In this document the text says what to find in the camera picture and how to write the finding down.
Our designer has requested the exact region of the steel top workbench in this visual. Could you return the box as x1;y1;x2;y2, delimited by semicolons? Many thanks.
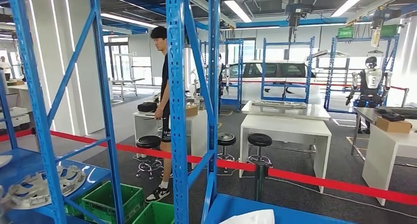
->
241;100;331;122

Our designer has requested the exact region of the ceiling hoist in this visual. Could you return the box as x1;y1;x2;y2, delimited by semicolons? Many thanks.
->
369;7;403;31
284;3;314;28

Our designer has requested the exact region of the white desk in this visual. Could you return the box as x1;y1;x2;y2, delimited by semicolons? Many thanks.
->
238;114;332;194
361;119;417;207
132;109;209;170

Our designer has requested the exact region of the black round stool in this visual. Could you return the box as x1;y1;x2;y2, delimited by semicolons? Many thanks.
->
246;133;274;168
134;135;164;181

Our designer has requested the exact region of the silver wheel hubcap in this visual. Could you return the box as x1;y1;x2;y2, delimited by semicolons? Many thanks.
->
5;164;88;211

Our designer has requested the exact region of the black carry case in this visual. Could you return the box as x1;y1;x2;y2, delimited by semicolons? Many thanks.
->
137;101;158;113

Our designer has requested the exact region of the black ringed stool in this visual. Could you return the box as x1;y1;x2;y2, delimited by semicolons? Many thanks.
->
216;132;238;175

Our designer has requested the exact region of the ceiling light strip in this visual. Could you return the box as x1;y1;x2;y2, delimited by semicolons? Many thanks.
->
330;0;378;18
100;12;159;30
223;0;253;24

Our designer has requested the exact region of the black handheld device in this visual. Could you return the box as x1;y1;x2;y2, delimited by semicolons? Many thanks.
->
381;113;406;123

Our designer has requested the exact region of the black barrier post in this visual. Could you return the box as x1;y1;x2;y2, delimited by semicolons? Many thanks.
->
253;161;270;203

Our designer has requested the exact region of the long silver metal part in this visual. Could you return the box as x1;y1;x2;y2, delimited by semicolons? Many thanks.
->
251;99;308;110

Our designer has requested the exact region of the person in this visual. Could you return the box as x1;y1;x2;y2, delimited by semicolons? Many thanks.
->
145;26;174;204
0;56;12;82

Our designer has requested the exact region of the steel table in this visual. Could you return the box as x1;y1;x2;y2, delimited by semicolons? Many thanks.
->
351;106;417;168

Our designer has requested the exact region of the black flat tray stack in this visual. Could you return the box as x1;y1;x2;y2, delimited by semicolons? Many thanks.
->
374;105;417;120

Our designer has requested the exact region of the white plastic part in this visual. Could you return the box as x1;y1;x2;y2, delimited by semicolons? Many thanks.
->
218;209;276;224

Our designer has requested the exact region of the white mobile cart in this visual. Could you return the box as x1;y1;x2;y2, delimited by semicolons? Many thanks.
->
0;106;32;132

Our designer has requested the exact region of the hoist pendant tag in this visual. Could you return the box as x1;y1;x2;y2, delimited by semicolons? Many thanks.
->
371;28;382;48

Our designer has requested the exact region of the white car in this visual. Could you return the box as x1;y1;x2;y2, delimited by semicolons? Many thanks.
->
225;60;323;105

